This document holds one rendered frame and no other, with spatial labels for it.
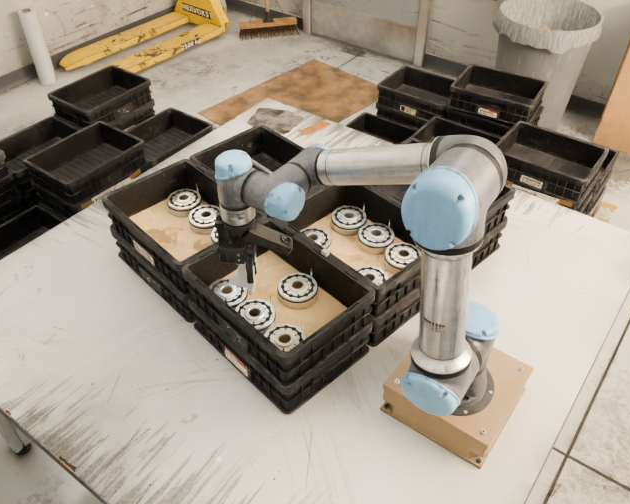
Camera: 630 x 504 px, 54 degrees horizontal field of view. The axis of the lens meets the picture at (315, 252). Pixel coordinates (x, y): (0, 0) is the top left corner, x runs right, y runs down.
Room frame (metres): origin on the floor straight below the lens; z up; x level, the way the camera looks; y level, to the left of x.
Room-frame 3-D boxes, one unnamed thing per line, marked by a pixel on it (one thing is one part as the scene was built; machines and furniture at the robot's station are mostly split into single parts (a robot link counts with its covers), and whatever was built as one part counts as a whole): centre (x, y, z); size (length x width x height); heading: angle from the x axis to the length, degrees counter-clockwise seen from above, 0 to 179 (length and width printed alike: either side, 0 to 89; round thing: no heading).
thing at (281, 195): (1.00, 0.07, 1.24); 0.11 x 0.11 x 0.08; 56
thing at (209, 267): (1.06, 0.09, 0.87); 0.40 x 0.30 x 0.11; 43
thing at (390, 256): (1.23, -0.24, 0.86); 0.10 x 0.10 x 0.01
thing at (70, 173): (2.17, 0.96, 0.37); 0.40 x 0.30 x 0.45; 144
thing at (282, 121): (2.23, 0.17, 0.71); 0.22 x 0.19 x 0.01; 54
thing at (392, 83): (2.97, -0.57, 0.31); 0.40 x 0.30 x 0.34; 54
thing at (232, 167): (1.04, 0.16, 1.24); 0.09 x 0.08 x 0.11; 56
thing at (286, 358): (1.06, 0.09, 0.92); 0.40 x 0.30 x 0.02; 43
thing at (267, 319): (1.01, 0.15, 0.86); 0.10 x 0.10 x 0.01
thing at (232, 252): (1.04, 0.17, 1.08); 0.09 x 0.08 x 0.12; 91
